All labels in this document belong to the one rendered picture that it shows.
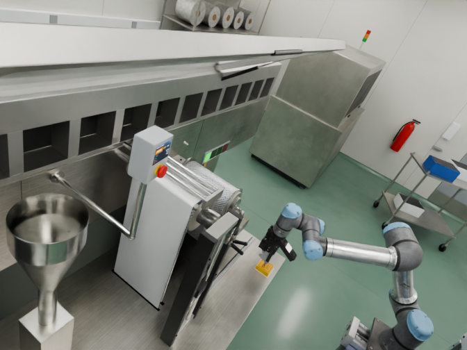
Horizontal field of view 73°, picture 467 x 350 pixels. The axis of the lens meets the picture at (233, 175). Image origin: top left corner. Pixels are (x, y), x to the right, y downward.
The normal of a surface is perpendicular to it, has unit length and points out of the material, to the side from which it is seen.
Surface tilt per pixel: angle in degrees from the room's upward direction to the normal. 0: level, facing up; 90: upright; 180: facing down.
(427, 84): 90
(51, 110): 90
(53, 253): 90
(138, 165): 90
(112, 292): 0
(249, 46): 58
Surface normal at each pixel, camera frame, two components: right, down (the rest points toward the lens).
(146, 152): -0.38, 0.40
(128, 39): 0.86, 0.03
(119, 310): 0.33, -0.79
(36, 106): 0.81, 0.51
